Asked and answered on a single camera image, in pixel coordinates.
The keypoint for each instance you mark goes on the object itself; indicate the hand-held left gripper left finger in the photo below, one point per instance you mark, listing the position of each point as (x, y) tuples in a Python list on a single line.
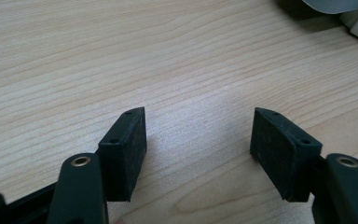
[(124, 155)]

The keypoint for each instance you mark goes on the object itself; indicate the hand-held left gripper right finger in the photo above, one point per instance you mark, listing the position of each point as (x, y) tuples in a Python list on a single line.
[(284, 155)]

